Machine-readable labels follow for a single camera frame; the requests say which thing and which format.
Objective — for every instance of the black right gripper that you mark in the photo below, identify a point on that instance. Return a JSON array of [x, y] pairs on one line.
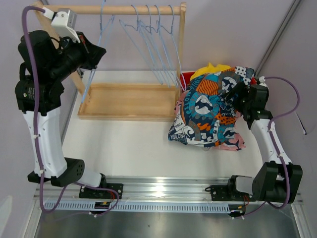
[[241, 90]]

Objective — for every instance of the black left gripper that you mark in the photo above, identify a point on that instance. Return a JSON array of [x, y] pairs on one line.
[[91, 54]]

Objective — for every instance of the pink white patterned shorts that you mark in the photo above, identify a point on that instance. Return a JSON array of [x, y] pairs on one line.
[[234, 144]]

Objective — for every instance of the blue orange patchwork shorts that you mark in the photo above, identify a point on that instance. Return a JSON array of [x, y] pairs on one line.
[[205, 119]]

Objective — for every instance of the yellow shorts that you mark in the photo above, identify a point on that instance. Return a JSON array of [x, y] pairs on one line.
[[209, 69]]

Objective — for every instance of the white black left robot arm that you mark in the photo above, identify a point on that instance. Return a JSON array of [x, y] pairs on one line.
[[47, 62]]

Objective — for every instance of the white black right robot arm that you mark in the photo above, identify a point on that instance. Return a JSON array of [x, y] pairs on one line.
[[279, 178]]

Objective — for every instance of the wooden clothes rack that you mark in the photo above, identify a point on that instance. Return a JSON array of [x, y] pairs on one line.
[[123, 101]]

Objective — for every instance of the red plastic bin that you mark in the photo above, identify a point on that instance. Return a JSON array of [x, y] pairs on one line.
[[186, 78]]

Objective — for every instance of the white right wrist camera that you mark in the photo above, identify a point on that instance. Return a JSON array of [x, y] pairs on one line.
[[261, 81]]

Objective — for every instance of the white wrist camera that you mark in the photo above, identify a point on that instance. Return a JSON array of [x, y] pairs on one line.
[[63, 22], [261, 81]]

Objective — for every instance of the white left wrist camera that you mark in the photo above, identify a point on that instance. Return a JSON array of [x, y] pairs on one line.
[[63, 22]]

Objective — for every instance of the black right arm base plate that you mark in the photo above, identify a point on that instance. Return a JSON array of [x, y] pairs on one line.
[[223, 193]]

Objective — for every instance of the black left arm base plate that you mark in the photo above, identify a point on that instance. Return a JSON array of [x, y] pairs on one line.
[[88, 193]]

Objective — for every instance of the aluminium mounting rail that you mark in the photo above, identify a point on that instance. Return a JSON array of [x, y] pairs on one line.
[[147, 189]]

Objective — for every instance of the slotted cable duct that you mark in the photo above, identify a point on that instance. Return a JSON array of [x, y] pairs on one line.
[[145, 207]]

